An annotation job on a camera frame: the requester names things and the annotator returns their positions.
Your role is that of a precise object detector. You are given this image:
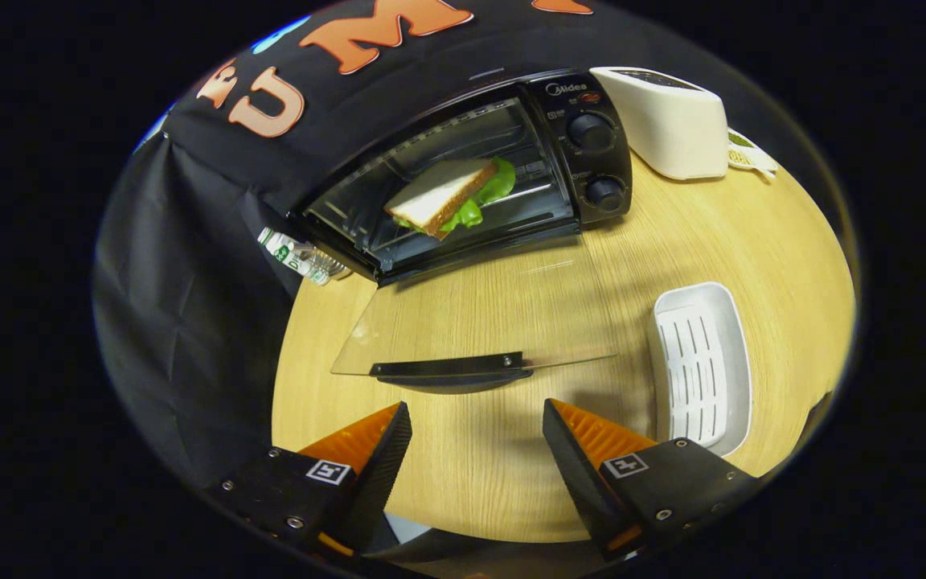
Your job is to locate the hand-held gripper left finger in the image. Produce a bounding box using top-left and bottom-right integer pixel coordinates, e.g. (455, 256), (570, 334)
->
(206, 402), (413, 557)

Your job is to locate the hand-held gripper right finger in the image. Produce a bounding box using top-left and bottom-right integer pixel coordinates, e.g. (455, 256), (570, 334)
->
(543, 398), (761, 562)

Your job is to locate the sandwich with lettuce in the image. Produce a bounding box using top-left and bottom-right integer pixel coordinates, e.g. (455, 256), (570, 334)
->
(383, 156), (517, 241)

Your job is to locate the black toaster oven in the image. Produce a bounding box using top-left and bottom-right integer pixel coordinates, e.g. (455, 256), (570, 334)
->
(290, 68), (634, 395)

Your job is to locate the white toaster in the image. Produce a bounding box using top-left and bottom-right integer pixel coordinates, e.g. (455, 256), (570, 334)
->
(589, 67), (730, 181)

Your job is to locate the white plastic tray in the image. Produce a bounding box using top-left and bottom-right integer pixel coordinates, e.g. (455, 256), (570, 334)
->
(646, 281), (753, 458)

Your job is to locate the clear plastic water bottle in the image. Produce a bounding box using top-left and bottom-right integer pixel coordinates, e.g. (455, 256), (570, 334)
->
(258, 228), (351, 287)

